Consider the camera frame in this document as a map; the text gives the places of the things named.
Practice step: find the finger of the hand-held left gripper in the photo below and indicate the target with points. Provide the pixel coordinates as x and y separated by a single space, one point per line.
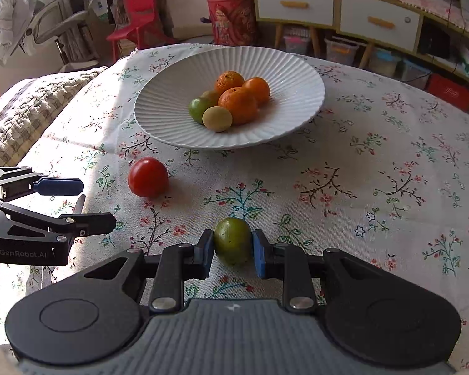
62 186
97 222

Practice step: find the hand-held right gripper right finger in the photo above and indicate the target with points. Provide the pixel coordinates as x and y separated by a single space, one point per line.
260 256

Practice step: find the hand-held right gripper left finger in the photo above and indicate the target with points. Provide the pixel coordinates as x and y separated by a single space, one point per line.
208 254

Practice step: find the green lime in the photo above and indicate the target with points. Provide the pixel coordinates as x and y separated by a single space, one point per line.
197 110
232 241

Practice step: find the red tomato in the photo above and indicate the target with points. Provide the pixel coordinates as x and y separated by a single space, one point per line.
147 177

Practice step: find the brown kiwi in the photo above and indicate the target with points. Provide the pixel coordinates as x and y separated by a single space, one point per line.
211 95
217 118

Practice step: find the small smooth orange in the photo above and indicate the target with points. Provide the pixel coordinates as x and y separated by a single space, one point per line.
258 90

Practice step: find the white ribbed plate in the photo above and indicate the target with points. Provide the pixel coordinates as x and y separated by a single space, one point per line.
289 86

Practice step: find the quilted checked blanket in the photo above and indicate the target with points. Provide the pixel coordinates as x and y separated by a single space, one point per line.
35 105

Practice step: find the floral tablecloth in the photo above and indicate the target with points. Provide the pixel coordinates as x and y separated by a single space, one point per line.
355 172

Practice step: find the grey office chair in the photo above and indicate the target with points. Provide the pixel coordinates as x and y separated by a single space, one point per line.
58 19

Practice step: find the white jacket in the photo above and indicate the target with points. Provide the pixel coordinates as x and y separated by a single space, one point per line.
9 19

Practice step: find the red plastic chair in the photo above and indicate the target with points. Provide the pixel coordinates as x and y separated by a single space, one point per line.
140 15

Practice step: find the clear plastic storage box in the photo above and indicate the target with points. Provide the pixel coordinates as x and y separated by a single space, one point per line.
414 73
383 63
340 51
296 43

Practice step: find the red toy bin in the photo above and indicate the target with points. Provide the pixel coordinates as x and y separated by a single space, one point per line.
230 17

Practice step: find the red storage box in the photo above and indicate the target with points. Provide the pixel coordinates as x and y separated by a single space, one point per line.
451 91

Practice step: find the long low wooden shelf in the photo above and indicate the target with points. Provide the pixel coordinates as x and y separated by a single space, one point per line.
453 31

